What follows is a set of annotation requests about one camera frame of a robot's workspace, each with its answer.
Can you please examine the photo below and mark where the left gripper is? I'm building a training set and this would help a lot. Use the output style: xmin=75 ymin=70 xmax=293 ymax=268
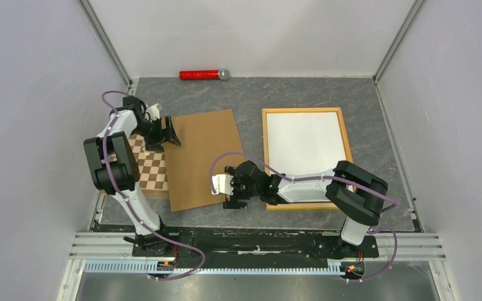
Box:
xmin=132 ymin=115 xmax=181 ymax=153

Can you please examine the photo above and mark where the brown backing board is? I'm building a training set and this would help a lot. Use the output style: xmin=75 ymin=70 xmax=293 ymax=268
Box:
xmin=163 ymin=109 xmax=245 ymax=212

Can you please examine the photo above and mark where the printed photo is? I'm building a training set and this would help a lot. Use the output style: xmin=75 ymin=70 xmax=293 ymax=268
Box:
xmin=265 ymin=111 xmax=352 ymax=194

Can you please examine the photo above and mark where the yellow wooden picture frame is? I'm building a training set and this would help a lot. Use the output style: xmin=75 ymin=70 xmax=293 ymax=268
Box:
xmin=262 ymin=107 xmax=355 ymax=211

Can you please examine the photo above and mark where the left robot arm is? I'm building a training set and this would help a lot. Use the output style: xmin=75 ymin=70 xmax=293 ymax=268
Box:
xmin=83 ymin=94 xmax=181 ymax=256

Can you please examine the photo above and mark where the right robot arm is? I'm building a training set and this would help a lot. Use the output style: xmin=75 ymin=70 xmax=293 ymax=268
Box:
xmin=211 ymin=161 xmax=390 ymax=256

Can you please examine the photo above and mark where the wooden chessboard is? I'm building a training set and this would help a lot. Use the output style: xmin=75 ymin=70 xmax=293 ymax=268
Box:
xmin=129 ymin=135 xmax=169 ymax=198

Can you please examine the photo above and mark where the red glitter microphone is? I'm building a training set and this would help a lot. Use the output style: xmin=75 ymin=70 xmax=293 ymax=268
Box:
xmin=179 ymin=69 xmax=230 ymax=80

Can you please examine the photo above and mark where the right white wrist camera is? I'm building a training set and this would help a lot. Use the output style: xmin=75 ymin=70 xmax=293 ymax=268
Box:
xmin=212 ymin=174 xmax=234 ymax=196

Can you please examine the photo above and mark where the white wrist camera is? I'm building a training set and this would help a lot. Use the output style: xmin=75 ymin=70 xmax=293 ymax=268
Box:
xmin=212 ymin=174 xmax=234 ymax=196
xmin=144 ymin=103 xmax=162 ymax=121

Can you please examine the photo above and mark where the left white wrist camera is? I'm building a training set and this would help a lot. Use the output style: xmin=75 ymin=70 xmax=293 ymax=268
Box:
xmin=144 ymin=103 xmax=162 ymax=121

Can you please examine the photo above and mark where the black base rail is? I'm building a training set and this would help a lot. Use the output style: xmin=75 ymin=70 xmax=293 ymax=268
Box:
xmin=91 ymin=222 xmax=380 ymax=260

